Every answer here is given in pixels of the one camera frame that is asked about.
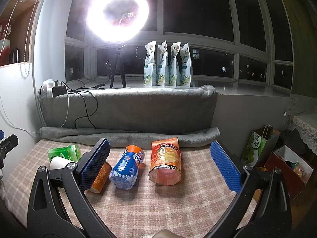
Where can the white power strip with plugs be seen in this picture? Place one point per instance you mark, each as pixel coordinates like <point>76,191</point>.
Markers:
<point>53,88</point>

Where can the green tea bottle cup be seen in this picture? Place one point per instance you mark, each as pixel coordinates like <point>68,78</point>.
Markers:
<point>72,153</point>

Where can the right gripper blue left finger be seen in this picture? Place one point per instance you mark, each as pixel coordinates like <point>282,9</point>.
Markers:
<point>58,206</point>

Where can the white paper cup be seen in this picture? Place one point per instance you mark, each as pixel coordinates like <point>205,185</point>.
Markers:
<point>58,163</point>

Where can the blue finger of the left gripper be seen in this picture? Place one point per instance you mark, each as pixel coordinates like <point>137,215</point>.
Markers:
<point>6,146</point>

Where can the white refill pouch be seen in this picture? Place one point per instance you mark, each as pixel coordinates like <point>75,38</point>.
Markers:
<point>162,65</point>
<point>186,68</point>
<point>174,71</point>
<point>149,77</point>

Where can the wooden shelf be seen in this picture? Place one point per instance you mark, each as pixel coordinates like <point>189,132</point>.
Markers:
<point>24,13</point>

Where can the red white vase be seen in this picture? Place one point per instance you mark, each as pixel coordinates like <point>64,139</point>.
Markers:
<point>6,28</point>

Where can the orange red juice cup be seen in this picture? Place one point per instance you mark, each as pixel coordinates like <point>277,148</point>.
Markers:
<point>165,162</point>

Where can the grey cushion backrest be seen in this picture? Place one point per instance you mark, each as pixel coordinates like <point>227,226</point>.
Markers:
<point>148,110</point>

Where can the red open box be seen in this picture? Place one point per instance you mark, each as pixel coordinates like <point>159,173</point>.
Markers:
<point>295,169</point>

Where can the white lace cloth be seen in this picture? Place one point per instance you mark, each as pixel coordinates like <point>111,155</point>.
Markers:
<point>305,124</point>

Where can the bright ring light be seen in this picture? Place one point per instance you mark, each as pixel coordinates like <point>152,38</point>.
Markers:
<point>117,21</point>

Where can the grey rolled blanket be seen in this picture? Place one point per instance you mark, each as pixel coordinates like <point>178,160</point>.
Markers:
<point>121,139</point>

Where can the plaid beige bed cover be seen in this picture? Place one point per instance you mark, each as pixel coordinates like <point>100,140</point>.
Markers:
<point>189,209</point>

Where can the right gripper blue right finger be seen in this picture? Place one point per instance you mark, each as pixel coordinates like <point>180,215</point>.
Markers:
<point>272,214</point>

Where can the white window frame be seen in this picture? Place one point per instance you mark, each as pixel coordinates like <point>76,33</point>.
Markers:
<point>238,41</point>

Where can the orange patterned paper cup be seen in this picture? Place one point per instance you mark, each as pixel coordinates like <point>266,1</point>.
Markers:
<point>101,178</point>

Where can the black tripod stand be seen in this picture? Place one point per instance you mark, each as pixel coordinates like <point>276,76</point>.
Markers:
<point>118,67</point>

